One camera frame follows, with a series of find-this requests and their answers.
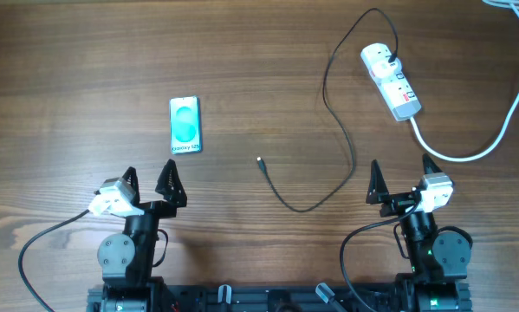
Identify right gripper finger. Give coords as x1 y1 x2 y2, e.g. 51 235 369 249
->
366 159 390 205
422 153 443 174

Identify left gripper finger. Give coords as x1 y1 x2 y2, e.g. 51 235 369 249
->
122 166 140 205
155 159 187 207

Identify Galaxy S25 smartphone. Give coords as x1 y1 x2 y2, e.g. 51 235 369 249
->
169 96 202 154

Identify black USB charging cable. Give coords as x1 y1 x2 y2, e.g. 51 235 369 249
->
256 7 400 214

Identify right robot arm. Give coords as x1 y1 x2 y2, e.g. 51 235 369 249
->
366 154 473 312

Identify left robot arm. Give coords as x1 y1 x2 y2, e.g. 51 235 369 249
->
87 159 187 312

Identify white USB charger plug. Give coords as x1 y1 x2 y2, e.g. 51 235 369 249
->
370 58 402 81

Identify white power strip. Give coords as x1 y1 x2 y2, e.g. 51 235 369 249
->
360 43 421 121

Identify right black camera cable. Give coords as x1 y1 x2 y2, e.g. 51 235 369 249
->
339 199 421 312

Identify black camera cable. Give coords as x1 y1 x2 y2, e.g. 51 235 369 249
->
17 209 91 312
339 199 421 312

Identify white power strip cord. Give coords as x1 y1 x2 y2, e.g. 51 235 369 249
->
409 3 519 164

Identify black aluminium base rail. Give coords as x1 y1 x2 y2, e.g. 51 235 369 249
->
86 281 473 312

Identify left black camera cable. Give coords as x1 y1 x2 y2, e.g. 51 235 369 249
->
17 209 91 312

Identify white cables at corner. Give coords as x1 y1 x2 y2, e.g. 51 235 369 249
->
482 0 519 13

